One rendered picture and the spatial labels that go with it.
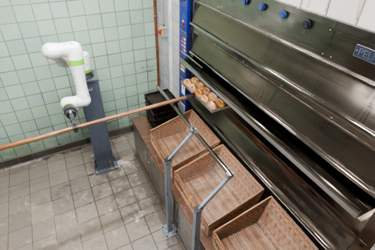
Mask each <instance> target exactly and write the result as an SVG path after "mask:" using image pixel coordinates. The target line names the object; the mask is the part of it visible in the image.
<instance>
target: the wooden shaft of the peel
mask: <svg viewBox="0 0 375 250"><path fill-rule="evenodd" d="M185 99H186V96H183V97H179V98H175V99H172V100H167V101H165V102H161V103H157V104H153V105H149V106H146V107H142V108H138V109H134V110H131V111H127V112H124V113H120V114H116V115H113V116H109V117H105V118H101V119H97V120H94V121H91V122H86V123H83V124H79V125H77V128H75V129H73V127H68V128H64V129H60V130H58V131H53V132H50V133H46V134H42V135H39V136H35V137H31V138H27V139H25V140H20V141H17V142H13V143H9V144H6V145H2V146H0V151H1V150H5V149H8V148H11V147H15V146H19V145H23V144H25V143H30V142H33V141H37V140H41V139H44V138H48V137H51V136H55V135H58V134H62V133H66V132H70V131H73V130H76V129H80V128H84V127H87V126H92V125H94V124H98V123H102V122H106V121H109V120H113V119H116V118H120V117H124V116H128V115H130V114H135V113H138V112H142V111H145V110H149V109H152V108H156V107H160V106H163V105H167V104H171V103H174V102H178V101H181V100H185Z"/></svg>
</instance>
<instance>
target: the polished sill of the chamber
mask: <svg viewBox="0 0 375 250"><path fill-rule="evenodd" d="M223 111H225V112H226V114H227V115H229V116H230V117H231V118H232V119H233V120H234V121H235V122H236V123H237V124H238V125H239V126H241V127H242V128H243V129H244V130H245V131H246V132H247V133H248V134H249V135H250V136H251V137H252V138H253V139H254V140H255V141H256V142H257V143H259V144H260V145H261V146H262V147H263V148H264V149H265V150H266V151H267V152H268V153H269V154H270V155H271V156H272V157H273V158H274V159H275V160H276V161H278V162H279V163H280V164H281V165H282V166H283V167H284V168H285V169H286V170H287V171H288V172H289V173H290V174H291V175H292V176H293V177H294V178H295V179H297V180H298V181H299V182H300V183H301V184H302V185H303V186H304V187H305V188H307V189H308V191H309V192H311V193H312V194H313V196H314V197H316V198H317V199H318V200H319V201H320V202H321V203H322V204H323V205H324V206H326V207H327V208H328V209H329V210H330V211H331V212H332V213H333V214H334V215H335V216H336V217H337V218H338V219H339V220H340V221H341V222H342V223H343V224H345V225H346V226H347V227H348V228H349V229H350V230H351V231H352V232H353V233H354V234H355V235H356V236H358V235H359V234H360V232H361V231H362V229H363V228H364V226H365V225H364V224H363V223H362V222H361V221H360V220H359V219H357V218H354V217H353V216H352V215H351V214H349V213H348V212H347V211H346V210H345V209H344V208H343V207H342V206H341V205H339V204H338V203H337V202H336V201H335V200H334V199H333V198H332V197H331V196H329V195H328V194H327V193H326V192H325V191H324V190H323V189H322V188H321V187H319V186H318V185H317V184H316V183H315V182H314V181H312V179H311V178H309V177H308V176H307V175H306V174H305V173H304V172H302V171H301V170H300V169H299V168H298V167H297V166H296V165H295V164H294V163H292V162H291V161H290V160H289V159H288V158H287V157H286V156H285V155H284V154H282V153H281V152H280V151H279V150H278V149H277V148H276V147H275V146H274V145H273V144H271V143H270V142H269V141H268V140H267V139H265V138H264V137H263V136H262V135H261V134H260V133H259V132H258V131H257V130H255V129H254V128H253V127H252V126H251V125H250V124H249V123H248V122H247V121H245V120H244V119H243V118H242V117H241V116H240V115H239V114H238V113H237V112H236V111H234V110H233V109H232V108H231V107H230V108H226V109H223Z"/></svg>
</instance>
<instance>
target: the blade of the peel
mask: <svg viewBox="0 0 375 250"><path fill-rule="evenodd" d="M181 84H182V85H183V86H184V87H185V88H186V89H187V90H188V91H189V92H190V93H195V92H193V91H192V90H191V89H190V88H189V86H187V85H186V84H185V83H184V80H181ZM196 98H197V99H198V100H199V101H200V102H201V103H202V104H203V105H204V106H205V107H206V108H207V109H208V110H209V111H210V112H211V113H214V112H217V111H219V110H223V109H226V108H230V106H229V105H227V104H225V106H224V107H223V108H221V107H219V106H217V108H216V109H213V110H212V109H210V108H209V107H208V104H205V103H204V102H203V101H202V100H201V98H199V97H198V96H197V95H196Z"/></svg>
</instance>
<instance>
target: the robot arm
mask: <svg viewBox="0 0 375 250"><path fill-rule="evenodd" d="M41 51H42V54H43V56H44V57H45V58H47V59H51V60H53V61H55V62H56V64H57V65H58V66H59V67H62V68H65V67H69V68H70V70H71V73H72V76H73V79H74V84H75V89H76V96H72V97H64V98H62V100H61V102H60V105H61V107H62V109H63V111H64V112H63V113H64V114H65V116H66V117H67V118H68V119H70V121H71V124H72V126H73V129H75V128H77V125H76V121H75V117H76V112H77V111H76V110H78V109H76V108H79V107H86V106H88V105H89V104H90V102H91V98H90V95H89V92H88V87H87V84H86V80H89V79H91V78H93V77H94V73H93V72H92V67H91V63H90V57H89V53H88V52H86V51H83V50H82V47H81V45H80V43H78V42H76V41H69V42H59V43H53V42H48V43H46V44H44V45H43V46H42V49H41Z"/></svg>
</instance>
